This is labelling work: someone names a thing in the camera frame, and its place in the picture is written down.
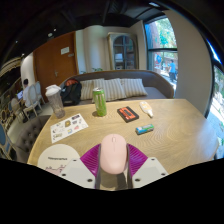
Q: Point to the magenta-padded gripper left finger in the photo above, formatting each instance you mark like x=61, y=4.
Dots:
x=78, y=174

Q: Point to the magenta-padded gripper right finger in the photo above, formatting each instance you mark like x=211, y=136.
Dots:
x=147, y=172

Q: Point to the pink computer mouse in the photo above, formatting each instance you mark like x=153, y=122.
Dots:
x=113, y=153

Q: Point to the white mouse pad pink print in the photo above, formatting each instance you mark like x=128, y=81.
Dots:
x=56, y=156

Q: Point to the blue green small pack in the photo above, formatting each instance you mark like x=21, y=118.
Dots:
x=144, y=129

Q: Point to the white sticker sheet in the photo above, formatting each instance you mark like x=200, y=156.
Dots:
x=68, y=128

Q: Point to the black box orange print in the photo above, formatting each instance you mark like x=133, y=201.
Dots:
x=128, y=114

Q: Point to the grey tufted armchair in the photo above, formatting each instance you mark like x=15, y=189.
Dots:
x=30, y=135

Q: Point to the green drink can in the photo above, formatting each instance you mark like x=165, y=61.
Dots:
x=99, y=103

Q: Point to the clear plastic tumbler with lid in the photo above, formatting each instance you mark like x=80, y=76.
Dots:
x=56, y=101

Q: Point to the black backpack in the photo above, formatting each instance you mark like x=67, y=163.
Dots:
x=71, y=93

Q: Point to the striped cushion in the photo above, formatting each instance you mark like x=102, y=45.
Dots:
x=134, y=87
x=87, y=89
x=115, y=89

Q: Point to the grey brown sofa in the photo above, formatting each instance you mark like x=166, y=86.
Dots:
x=156, y=85

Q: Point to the white chair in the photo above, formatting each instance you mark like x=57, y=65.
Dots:
x=35, y=96

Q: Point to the person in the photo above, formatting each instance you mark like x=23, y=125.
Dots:
x=25, y=93
x=172, y=70

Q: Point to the brown wooden door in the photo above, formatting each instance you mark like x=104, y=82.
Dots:
x=55, y=63

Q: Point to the glass door cabinet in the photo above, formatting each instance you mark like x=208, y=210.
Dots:
x=123, y=51

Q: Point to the dark framed window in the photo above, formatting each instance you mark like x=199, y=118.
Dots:
x=161, y=46

